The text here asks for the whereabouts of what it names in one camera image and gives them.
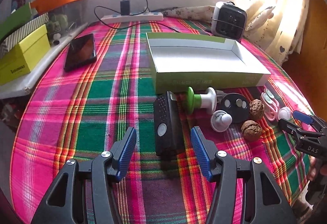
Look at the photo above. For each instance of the black smartphone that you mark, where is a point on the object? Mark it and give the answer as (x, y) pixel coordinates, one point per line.
(81, 52)

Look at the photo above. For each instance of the black rectangular light device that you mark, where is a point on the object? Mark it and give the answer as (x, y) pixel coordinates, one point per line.
(169, 138)

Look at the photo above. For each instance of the floral pillow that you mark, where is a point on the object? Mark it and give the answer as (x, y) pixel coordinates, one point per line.
(203, 13)

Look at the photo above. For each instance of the plaid bed cover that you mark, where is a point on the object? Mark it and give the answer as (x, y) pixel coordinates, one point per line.
(81, 113)

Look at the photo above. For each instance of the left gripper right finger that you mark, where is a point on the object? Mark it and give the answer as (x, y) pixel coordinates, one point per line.
(263, 200)

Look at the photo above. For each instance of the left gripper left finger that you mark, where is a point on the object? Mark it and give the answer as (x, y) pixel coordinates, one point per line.
(65, 202)

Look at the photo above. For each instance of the grey black space heater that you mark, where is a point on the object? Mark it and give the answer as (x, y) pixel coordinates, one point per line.
(228, 21)

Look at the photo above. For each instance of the black round three-button device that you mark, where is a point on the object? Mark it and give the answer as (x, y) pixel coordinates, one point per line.
(236, 106)

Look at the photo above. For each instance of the striped white box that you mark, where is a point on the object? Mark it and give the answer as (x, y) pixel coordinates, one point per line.
(15, 37)

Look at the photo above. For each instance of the white round hook knob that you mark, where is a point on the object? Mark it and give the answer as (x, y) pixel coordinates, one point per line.
(220, 121)

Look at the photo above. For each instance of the white power strip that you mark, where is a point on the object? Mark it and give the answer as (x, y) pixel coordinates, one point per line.
(148, 16)

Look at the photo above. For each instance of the brown walnut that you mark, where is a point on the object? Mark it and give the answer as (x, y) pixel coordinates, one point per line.
(251, 130)
(256, 109)

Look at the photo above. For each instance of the green white shallow box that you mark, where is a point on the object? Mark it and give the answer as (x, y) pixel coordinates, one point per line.
(180, 60)

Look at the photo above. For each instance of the pink clip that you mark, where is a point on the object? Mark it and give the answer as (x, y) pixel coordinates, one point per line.
(270, 100)
(270, 114)

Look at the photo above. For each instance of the small white round jar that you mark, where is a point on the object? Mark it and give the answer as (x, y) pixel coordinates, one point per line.
(284, 113)

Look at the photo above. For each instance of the yellow cardboard box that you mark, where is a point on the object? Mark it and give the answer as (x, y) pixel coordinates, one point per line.
(25, 55)

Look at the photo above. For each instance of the black charger with cable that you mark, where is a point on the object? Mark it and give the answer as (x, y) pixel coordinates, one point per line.
(125, 9)

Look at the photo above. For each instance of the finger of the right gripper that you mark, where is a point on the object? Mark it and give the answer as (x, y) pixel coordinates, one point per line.
(312, 120)
(291, 128)

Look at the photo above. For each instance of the white shelf board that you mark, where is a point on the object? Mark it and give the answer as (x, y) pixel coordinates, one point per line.
(24, 85)

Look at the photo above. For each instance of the person right hand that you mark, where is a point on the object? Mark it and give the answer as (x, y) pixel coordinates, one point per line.
(315, 169)

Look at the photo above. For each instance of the cream heart curtain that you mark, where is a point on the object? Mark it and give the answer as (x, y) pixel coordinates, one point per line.
(277, 26)

